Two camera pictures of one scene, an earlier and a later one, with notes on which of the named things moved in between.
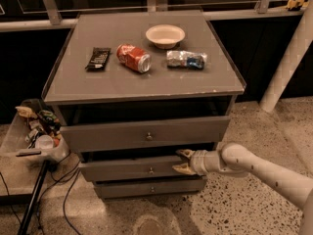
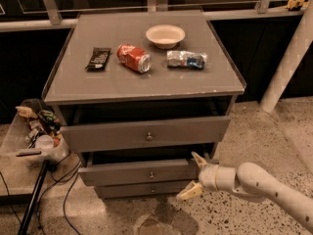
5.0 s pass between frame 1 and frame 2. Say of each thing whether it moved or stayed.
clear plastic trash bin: stayed
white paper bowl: stayed
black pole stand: stayed
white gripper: moved
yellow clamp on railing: stayed
